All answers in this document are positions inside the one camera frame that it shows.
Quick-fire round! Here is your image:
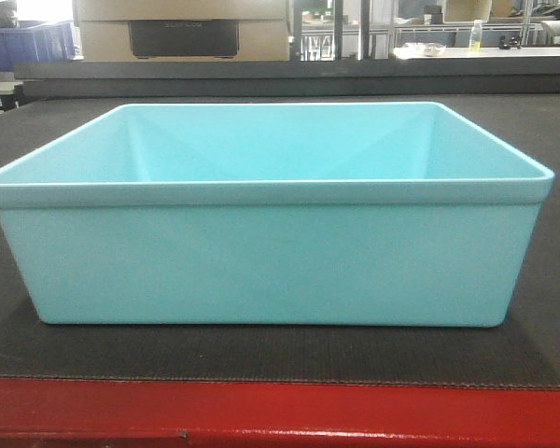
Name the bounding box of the light turquoise plastic bin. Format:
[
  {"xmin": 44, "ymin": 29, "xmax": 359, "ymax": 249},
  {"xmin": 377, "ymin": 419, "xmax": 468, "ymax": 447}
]
[{"xmin": 0, "ymin": 102, "xmax": 554, "ymax": 327}]

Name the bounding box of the cardboard box with black insert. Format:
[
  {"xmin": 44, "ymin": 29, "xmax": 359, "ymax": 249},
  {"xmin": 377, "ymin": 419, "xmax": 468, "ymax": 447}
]
[{"xmin": 73, "ymin": 1, "xmax": 289, "ymax": 62}]

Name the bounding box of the clear plastic bottle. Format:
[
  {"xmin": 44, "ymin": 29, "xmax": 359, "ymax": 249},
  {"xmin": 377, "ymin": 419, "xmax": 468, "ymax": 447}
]
[{"xmin": 468, "ymin": 19, "xmax": 483, "ymax": 52}]

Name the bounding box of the red conveyor frame edge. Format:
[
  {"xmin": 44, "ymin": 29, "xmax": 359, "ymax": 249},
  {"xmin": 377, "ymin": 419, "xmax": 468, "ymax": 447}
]
[{"xmin": 0, "ymin": 378, "xmax": 560, "ymax": 447}]

